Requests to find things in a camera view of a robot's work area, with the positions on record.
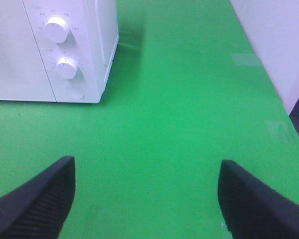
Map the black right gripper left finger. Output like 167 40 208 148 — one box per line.
0 156 76 239

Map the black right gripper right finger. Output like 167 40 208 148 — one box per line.
217 160 299 239

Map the round white door-release button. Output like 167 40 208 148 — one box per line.
66 86 85 100

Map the white microwave door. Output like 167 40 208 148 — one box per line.
0 0 55 102

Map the white microwave knob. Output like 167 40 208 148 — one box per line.
44 16 70 43
56 57 79 80

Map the green table cloth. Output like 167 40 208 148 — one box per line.
0 0 299 239

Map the white microwave oven body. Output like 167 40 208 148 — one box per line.
23 0 119 103

